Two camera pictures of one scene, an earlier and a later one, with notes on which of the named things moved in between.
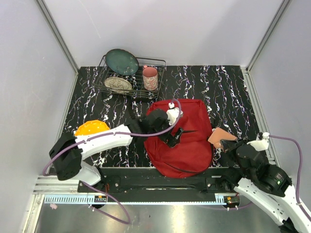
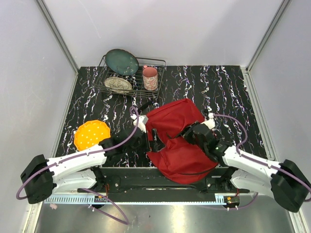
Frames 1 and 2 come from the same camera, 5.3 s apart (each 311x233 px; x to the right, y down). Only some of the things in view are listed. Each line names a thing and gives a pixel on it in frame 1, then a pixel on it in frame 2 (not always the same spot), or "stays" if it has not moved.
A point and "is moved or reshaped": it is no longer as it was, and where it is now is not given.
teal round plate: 122,61 stays
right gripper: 228,145 to 187,133
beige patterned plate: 118,84 stays
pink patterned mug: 150,77 stays
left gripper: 171,140 to 154,145
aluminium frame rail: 56,191 stays
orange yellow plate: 90,126 stays
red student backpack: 193,154 is moved or reshaped
